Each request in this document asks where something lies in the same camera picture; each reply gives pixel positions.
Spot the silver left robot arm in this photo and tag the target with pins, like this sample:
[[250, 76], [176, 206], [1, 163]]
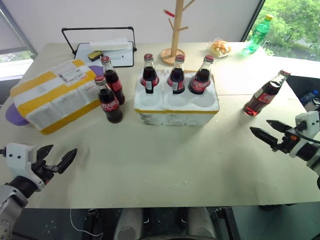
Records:
[[10, 200]]

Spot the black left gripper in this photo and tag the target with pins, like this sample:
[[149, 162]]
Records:
[[41, 170]]

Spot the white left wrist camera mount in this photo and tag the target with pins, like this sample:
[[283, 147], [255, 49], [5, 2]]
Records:
[[17, 160]]

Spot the purple round plate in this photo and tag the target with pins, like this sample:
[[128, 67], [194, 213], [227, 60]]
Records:
[[96, 71], [15, 115]]

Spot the glass cola bottle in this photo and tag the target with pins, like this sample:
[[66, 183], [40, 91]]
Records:
[[113, 80], [262, 96], [176, 78], [110, 105], [149, 77], [200, 82]]

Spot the small whiteboard with black frame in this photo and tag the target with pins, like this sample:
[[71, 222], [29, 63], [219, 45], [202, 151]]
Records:
[[120, 56]]

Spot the small red tag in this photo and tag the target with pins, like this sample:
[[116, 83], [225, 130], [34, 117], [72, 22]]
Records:
[[169, 13]]

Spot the bread in clear bag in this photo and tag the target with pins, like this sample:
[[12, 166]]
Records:
[[220, 47]]

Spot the wooden tree-shaped rack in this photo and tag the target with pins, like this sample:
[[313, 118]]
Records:
[[176, 30]]

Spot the black storage bin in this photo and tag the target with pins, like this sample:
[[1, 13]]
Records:
[[300, 85]]

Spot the white foam bottle tray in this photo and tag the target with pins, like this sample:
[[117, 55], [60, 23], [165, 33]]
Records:
[[175, 107]]

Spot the green plastic soda bottle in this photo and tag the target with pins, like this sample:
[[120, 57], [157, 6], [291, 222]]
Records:
[[260, 32]]

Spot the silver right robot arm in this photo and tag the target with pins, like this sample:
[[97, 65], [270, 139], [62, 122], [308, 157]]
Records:
[[310, 156]]

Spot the white yellow taped box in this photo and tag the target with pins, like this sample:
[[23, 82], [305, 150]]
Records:
[[60, 100]]

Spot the blue capped water bottle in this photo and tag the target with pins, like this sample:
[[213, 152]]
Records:
[[308, 96]]

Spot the yellow and black eraser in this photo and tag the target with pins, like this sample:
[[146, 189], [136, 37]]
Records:
[[95, 55]]

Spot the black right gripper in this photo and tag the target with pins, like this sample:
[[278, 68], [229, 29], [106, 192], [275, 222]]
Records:
[[287, 142]]

